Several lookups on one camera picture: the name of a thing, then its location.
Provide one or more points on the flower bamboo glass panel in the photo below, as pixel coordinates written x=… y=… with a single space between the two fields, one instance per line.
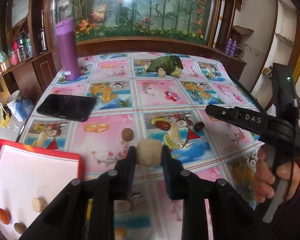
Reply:
x=186 y=20

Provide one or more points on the smooth red jujube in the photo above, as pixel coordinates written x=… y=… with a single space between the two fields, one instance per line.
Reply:
x=163 y=125

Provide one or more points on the dark red wrinkled date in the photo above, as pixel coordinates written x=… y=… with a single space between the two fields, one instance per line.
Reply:
x=199 y=126

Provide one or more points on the yellow broom dustpan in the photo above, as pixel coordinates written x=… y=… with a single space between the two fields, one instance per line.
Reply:
x=5 y=116

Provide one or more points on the black smartphone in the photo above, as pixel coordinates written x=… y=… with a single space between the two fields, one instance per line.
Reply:
x=69 y=107

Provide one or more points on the red white tray box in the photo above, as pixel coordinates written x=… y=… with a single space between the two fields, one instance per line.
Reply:
x=28 y=172

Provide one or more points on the pink bottle on shelf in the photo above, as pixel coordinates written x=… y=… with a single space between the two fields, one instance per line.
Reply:
x=14 y=54

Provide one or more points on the purple spray can pair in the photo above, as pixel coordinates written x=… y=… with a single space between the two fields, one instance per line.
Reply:
x=230 y=47

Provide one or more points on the brown longan back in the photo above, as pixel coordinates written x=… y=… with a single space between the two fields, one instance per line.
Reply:
x=127 y=134

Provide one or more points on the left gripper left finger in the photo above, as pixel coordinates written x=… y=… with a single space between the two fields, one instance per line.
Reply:
x=85 y=209

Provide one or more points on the purple thermos bottle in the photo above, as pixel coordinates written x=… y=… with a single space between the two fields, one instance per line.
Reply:
x=66 y=44

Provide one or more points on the small orange tangerine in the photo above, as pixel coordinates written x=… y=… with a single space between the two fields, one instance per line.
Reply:
x=5 y=216

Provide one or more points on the beige sugarcane chunk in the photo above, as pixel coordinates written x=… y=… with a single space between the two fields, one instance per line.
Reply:
x=149 y=152
x=39 y=204

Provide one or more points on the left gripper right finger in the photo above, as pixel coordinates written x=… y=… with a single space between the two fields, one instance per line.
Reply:
x=231 y=216

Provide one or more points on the white plastic bucket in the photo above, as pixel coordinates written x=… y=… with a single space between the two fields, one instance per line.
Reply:
x=12 y=101

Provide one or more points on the blue water jug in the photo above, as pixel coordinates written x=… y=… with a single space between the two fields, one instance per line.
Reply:
x=24 y=107

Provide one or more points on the black thermos flask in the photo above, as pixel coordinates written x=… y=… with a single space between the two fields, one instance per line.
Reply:
x=42 y=37

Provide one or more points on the brown longan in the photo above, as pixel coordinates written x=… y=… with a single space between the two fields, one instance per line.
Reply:
x=20 y=228
x=127 y=134

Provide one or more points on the person right hand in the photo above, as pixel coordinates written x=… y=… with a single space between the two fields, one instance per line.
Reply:
x=265 y=178

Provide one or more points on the fruit pattern tablecloth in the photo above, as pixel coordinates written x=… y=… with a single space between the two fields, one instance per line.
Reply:
x=128 y=97

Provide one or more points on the small beige chunk by leaf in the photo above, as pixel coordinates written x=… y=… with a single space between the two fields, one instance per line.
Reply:
x=161 y=72

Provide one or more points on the beige sugarcane chunk front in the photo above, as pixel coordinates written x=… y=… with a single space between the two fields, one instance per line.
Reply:
x=39 y=204

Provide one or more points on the green leaf wrapped vegetable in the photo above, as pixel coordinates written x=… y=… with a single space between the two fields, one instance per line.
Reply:
x=172 y=65

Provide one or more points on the brown longan front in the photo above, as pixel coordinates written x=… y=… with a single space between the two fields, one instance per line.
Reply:
x=20 y=228

